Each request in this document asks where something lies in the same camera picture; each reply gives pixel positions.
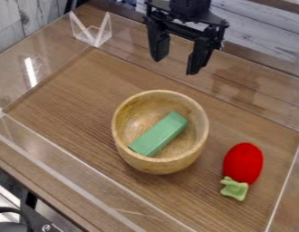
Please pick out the black metal table leg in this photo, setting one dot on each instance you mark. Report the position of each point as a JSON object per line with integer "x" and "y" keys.
{"x": 40, "y": 223}

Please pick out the red plush tomato toy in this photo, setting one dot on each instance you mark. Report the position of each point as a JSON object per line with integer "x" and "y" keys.
{"x": 241, "y": 168}

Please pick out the light wooden bowl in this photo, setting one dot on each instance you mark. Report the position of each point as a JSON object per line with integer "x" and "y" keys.
{"x": 137, "y": 113}

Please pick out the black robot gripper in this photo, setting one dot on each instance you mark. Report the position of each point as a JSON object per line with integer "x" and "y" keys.
{"x": 188, "y": 19}

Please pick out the green rectangular block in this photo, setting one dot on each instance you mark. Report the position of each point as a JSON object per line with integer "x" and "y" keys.
{"x": 149, "y": 143}

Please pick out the clear acrylic corner bracket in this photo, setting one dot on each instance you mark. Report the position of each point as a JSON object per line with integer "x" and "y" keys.
{"x": 90, "y": 35}

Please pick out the clear acrylic tray wall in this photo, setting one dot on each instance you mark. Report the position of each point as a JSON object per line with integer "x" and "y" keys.
{"x": 61, "y": 88}

